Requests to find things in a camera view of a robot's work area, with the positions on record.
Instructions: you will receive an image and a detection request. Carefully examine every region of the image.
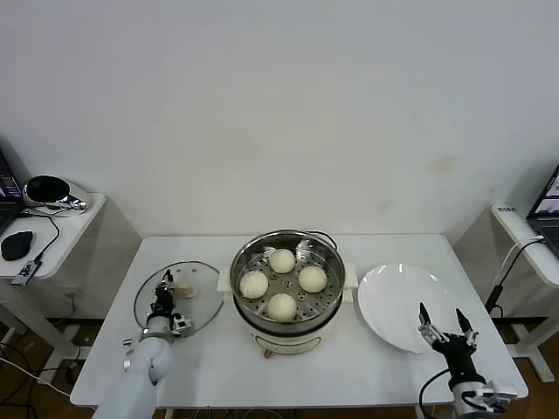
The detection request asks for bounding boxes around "black laptop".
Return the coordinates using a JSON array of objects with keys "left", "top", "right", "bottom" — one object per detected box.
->
[
  {"left": 527, "top": 164, "right": 559, "bottom": 254},
  {"left": 0, "top": 137, "right": 25, "bottom": 235}
]

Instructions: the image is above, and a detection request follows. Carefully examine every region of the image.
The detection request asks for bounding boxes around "black usb hub cable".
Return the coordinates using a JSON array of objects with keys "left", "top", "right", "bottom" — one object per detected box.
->
[{"left": 19, "top": 204, "right": 62, "bottom": 263}]

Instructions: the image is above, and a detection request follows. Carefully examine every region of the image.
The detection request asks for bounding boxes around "white laptop cable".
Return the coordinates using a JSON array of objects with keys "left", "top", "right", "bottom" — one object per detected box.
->
[{"left": 500, "top": 235, "right": 547, "bottom": 274}]

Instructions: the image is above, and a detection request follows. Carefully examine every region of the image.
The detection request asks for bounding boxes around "perforated steel steamer basket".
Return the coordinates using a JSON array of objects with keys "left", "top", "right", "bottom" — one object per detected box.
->
[{"left": 217, "top": 230, "right": 360, "bottom": 324}]

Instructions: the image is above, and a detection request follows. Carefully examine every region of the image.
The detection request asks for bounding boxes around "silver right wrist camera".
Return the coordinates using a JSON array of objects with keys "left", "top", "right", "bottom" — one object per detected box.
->
[{"left": 462, "top": 379, "right": 520, "bottom": 414}]

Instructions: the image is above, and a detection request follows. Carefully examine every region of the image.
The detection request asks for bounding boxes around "white floor cable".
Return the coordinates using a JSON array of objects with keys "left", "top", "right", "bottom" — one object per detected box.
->
[{"left": 0, "top": 355, "right": 71, "bottom": 396}]

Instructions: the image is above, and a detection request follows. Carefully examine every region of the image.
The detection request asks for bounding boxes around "cream electric cooker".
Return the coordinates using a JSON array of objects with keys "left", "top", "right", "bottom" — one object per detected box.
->
[{"left": 226, "top": 287, "right": 354, "bottom": 360}]

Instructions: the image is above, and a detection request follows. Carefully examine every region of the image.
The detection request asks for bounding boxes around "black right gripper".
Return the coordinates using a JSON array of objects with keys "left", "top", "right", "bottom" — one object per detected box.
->
[{"left": 417, "top": 301, "right": 482, "bottom": 386}]

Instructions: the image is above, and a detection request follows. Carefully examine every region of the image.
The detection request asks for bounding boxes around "round glass pot lid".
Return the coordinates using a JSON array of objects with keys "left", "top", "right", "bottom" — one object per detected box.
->
[{"left": 133, "top": 260, "right": 225, "bottom": 333}]

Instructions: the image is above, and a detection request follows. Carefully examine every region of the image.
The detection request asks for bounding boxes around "round white plate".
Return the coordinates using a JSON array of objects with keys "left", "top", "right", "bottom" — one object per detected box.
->
[{"left": 357, "top": 261, "right": 464, "bottom": 354}]

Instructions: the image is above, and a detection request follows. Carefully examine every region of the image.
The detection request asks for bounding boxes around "black computer mouse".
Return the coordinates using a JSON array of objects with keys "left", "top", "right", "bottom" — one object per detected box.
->
[{"left": 0, "top": 230, "right": 35, "bottom": 262}]

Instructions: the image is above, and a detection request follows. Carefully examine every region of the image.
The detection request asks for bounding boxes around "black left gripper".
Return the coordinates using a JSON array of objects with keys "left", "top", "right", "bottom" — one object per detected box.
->
[{"left": 148, "top": 268, "right": 176, "bottom": 319}]

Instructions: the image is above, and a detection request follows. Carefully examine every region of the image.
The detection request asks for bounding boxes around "white steamed baozi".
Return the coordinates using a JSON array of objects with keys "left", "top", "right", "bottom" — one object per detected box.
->
[
  {"left": 297, "top": 265, "right": 328, "bottom": 293},
  {"left": 266, "top": 292, "right": 297, "bottom": 323},
  {"left": 238, "top": 271, "right": 269, "bottom": 300},
  {"left": 268, "top": 248, "right": 296, "bottom": 275}
]

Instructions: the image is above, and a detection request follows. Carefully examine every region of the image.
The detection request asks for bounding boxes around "white side table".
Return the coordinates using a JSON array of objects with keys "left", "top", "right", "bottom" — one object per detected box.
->
[
  {"left": 453, "top": 203, "right": 559, "bottom": 385},
  {"left": 0, "top": 191, "right": 145, "bottom": 361}
]

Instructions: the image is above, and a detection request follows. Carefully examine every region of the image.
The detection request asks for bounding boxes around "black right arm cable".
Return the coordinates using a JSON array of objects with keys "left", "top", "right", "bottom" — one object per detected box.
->
[{"left": 418, "top": 368, "right": 452, "bottom": 419}]

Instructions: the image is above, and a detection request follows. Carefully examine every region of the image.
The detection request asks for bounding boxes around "black cable with adapter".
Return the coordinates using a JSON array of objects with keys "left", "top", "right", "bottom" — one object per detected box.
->
[{"left": 487, "top": 238, "right": 547, "bottom": 319}]

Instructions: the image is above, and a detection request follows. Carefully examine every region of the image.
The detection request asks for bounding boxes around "chrome and black headset device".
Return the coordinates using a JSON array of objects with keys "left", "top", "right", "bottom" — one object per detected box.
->
[{"left": 24, "top": 175, "right": 92, "bottom": 214}]

